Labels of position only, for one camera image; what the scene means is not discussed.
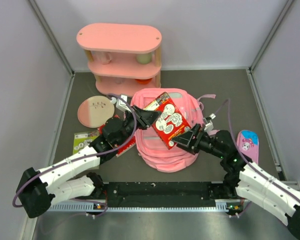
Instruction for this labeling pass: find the red colourful comic book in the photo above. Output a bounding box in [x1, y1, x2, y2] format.
[98, 114, 136, 157]

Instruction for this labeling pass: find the pink and cream plate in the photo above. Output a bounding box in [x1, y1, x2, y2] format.
[77, 95, 115, 128]

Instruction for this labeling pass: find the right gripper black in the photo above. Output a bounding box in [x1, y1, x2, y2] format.
[171, 123, 226, 159]

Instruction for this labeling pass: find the pale green cup on shelf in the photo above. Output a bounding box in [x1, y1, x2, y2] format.
[136, 52, 152, 65]

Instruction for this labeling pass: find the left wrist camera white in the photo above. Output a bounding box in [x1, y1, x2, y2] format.
[110, 94, 130, 112]

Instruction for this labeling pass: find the red cartoon book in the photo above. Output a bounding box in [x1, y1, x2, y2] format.
[144, 91, 191, 150]

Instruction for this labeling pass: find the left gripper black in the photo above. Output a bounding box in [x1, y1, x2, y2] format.
[116, 105, 162, 146]

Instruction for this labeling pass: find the pink pencil case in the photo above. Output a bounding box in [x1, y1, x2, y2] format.
[236, 130, 259, 165]

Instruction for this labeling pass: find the green sticker book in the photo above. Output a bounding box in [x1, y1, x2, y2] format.
[72, 130, 100, 154]

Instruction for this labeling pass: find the pink school backpack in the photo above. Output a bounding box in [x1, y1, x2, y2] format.
[130, 88, 204, 173]

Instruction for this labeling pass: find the orange bowl on lower shelf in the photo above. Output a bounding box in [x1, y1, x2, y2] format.
[135, 78, 152, 85]

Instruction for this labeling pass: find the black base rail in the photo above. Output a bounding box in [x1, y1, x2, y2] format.
[74, 181, 243, 208]

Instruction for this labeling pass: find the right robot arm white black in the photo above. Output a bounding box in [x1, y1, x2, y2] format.
[172, 124, 300, 240]

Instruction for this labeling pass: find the pink cup on shelf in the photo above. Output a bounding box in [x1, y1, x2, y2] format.
[96, 51, 112, 65]

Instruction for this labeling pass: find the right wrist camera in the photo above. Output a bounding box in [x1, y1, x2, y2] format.
[203, 113, 216, 133]

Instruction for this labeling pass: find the grey slotted cable duct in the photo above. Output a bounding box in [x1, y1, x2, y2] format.
[47, 201, 243, 213]

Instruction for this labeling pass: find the pink three-tier shelf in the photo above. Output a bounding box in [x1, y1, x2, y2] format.
[76, 23, 162, 97]

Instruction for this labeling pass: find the clear glass on lower shelf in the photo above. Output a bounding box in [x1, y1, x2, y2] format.
[114, 77, 125, 85]

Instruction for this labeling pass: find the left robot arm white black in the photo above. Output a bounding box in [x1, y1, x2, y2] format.
[13, 105, 161, 219]

